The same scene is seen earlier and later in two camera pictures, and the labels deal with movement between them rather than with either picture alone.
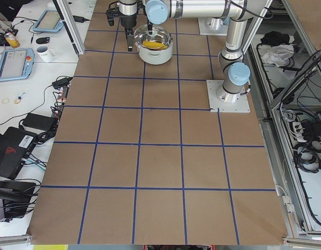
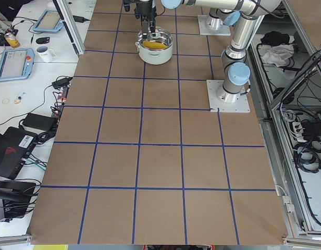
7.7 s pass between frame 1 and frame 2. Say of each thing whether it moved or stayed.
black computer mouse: stayed
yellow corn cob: stayed
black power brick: stayed
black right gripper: moved
